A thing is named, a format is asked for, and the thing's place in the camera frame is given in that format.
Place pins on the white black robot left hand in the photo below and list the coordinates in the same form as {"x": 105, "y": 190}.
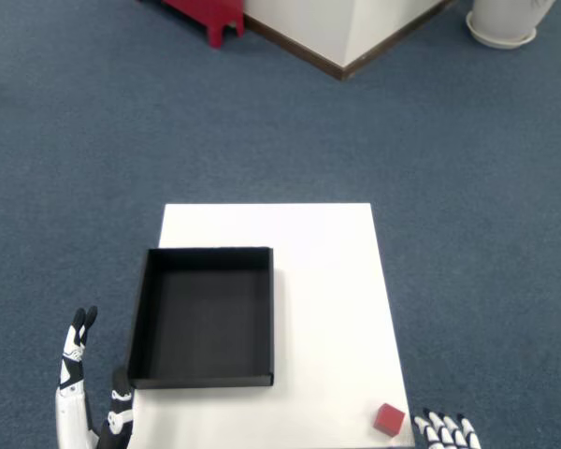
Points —
{"x": 70, "y": 416}

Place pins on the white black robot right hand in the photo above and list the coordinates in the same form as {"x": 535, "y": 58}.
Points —
{"x": 449, "y": 437}

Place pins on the small red cube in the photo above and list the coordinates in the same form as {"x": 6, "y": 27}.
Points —
{"x": 389, "y": 419}

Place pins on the black open cardboard box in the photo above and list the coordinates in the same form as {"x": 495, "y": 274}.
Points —
{"x": 205, "y": 318}

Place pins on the dark brown baseboard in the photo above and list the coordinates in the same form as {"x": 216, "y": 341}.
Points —
{"x": 342, "y": 71}

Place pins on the white plant pot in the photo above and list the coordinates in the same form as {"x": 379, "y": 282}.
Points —
{"x": 507, "y": 16}

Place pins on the red plastic stool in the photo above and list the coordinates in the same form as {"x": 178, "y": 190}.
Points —
{"x": 217, "y": 16}

